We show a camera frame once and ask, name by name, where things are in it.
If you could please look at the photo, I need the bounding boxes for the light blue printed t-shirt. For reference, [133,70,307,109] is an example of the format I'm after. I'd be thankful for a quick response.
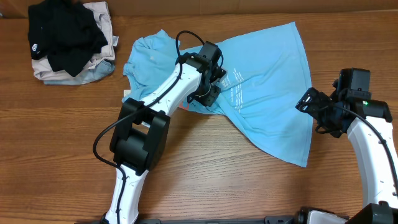
[122,22,313,167]

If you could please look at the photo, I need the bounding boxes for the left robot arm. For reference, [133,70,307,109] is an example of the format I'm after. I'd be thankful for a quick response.
[100,42,226,223]

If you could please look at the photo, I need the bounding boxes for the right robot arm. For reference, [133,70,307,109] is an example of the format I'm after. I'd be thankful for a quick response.
[291,68,397,223]

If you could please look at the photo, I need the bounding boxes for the grey-blue folded garment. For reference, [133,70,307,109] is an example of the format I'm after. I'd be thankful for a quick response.
[44,60,115,85]

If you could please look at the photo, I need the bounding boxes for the black garment on pile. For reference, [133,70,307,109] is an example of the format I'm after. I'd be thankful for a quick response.
[27,0,108,77]

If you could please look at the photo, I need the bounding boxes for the beige folded garment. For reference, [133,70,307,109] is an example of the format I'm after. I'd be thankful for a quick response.
[32,1,118,82]

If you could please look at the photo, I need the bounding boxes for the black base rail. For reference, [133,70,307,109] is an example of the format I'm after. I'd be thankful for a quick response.
[74,215,299,224]

